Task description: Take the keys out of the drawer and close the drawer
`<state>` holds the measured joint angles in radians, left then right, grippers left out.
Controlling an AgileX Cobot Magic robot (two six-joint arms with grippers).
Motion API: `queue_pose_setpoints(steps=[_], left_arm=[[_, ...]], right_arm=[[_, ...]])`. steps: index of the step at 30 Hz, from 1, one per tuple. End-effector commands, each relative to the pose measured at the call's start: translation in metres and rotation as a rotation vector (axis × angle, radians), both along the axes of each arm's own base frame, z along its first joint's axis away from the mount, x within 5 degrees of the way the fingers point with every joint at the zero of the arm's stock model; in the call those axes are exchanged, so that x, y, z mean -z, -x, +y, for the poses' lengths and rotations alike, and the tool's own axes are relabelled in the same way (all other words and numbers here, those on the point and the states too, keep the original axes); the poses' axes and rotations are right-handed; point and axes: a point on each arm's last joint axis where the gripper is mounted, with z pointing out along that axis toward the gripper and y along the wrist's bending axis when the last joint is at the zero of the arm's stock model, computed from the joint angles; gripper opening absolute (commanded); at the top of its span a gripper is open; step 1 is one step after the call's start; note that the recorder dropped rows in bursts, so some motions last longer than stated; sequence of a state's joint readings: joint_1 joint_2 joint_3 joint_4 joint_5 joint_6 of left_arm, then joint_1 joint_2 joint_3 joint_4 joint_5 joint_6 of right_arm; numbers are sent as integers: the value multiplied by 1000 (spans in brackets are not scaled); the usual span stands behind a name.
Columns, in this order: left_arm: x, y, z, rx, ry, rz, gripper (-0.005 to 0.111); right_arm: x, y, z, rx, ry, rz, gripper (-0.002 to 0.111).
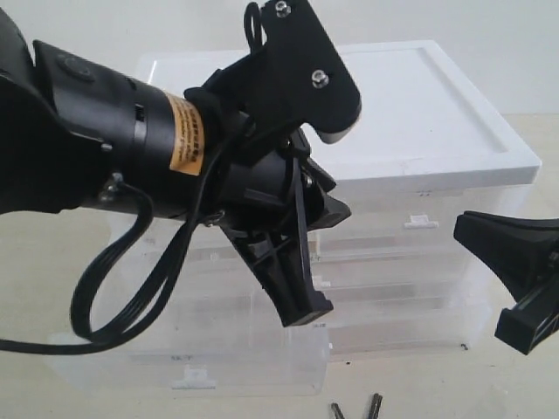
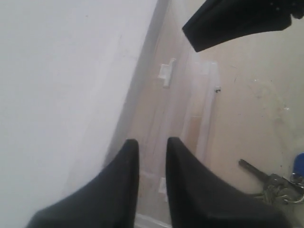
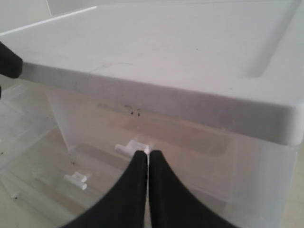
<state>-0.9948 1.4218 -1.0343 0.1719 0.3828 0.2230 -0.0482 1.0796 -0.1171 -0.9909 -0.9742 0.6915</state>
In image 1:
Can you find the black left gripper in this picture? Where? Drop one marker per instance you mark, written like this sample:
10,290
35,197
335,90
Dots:
261,184

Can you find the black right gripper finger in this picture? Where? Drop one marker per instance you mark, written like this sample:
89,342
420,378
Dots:
523,254

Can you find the clear drawer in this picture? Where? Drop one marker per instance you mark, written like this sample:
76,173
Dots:
408,223
218,335

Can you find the dark screwdriver bits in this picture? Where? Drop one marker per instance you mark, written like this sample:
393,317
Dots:
369,408

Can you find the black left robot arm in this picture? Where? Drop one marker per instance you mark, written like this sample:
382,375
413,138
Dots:
78,134

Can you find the white plastic drawer cabinet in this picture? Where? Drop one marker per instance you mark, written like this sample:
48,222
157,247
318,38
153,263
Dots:
424,127

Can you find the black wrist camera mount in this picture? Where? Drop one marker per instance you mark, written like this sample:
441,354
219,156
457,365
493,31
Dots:
307,70

